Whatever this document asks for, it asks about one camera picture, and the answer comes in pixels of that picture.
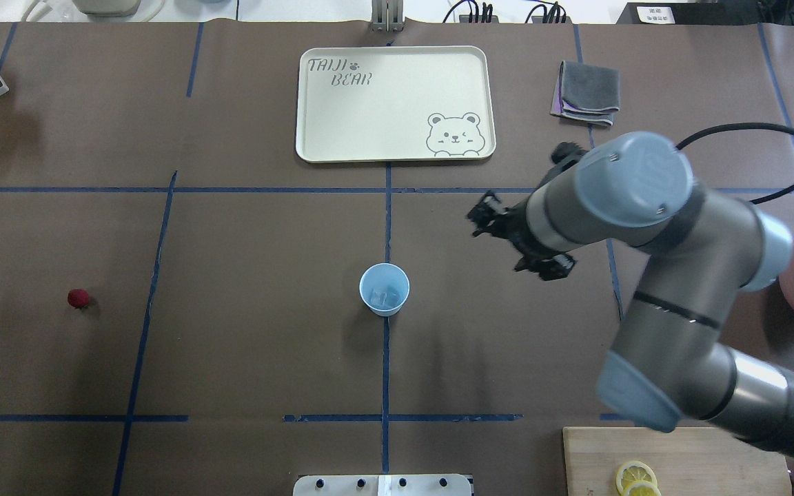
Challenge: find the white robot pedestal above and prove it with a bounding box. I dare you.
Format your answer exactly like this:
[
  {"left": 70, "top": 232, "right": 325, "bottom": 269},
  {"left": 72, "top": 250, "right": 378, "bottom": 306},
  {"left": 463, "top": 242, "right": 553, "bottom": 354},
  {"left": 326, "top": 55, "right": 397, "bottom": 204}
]
[{"left": 292, "top": 473, "right": 475, "bottom": 495}]

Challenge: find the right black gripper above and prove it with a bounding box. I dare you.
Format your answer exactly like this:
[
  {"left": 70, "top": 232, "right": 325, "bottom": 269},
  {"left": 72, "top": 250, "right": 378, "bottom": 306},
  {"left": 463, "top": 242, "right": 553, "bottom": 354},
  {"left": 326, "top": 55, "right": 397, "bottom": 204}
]
[{"left": 466, "top": 142, "right": 585, "bottom": 280}]

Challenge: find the red strawberry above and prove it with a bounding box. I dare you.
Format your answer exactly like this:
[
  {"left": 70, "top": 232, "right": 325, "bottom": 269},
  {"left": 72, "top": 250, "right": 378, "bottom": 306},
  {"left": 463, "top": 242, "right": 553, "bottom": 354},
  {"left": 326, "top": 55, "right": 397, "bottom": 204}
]
[{"left": 67, "top": 289, "right": 92, "bottom": 309}]

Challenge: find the lemon slices row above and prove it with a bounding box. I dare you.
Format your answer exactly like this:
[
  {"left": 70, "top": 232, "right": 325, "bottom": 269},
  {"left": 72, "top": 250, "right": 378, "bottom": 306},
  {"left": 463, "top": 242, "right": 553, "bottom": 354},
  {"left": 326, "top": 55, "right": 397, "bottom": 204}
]
[{"left": 614, "top": 459, "right": 662, "bottom": 495}]

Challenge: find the cream bear serving tray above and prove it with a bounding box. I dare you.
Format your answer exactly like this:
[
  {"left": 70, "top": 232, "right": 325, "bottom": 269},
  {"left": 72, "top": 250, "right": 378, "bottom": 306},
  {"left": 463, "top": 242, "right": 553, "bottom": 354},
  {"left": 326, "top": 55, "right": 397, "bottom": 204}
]
[{"left": 295, "top": 46, "right": 497, "bottom": 163}]

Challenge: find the light blue plastic cup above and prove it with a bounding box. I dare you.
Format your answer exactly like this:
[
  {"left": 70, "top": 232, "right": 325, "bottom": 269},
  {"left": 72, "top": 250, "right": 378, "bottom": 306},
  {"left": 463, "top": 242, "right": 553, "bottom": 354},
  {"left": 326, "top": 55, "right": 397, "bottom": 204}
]
[{"left": 358, "top": 263, "right": 410, "bottom": 317}]

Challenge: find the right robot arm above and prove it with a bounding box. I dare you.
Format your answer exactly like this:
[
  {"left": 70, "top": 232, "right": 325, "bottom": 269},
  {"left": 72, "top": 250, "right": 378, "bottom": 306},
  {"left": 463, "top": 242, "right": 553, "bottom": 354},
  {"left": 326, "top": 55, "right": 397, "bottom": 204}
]
[{"left": 467, "top": 132, "right": 794, "bottom": 458}]

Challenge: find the folded grey cloth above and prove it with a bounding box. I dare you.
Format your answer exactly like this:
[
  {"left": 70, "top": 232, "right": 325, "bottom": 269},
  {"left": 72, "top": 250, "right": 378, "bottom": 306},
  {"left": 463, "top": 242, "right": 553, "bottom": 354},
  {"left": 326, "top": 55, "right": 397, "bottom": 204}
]
[{"left": 549, "top": 61, "right": 621, "bottom": 127}]

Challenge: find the aluminium frame post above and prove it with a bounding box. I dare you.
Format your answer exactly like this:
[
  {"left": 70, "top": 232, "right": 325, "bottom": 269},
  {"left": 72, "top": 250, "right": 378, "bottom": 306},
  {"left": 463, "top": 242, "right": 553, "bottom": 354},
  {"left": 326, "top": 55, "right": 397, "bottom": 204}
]
[{"left": 371, "top": 0, "right": 405, "bottom": 32}]

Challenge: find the wooden cutting board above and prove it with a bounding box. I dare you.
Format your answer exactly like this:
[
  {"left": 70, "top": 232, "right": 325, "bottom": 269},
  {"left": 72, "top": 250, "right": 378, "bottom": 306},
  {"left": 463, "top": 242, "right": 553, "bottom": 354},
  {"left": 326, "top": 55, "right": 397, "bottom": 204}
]
[{"left": 562, "top": 426, "right": 792, "bottom": 495}]

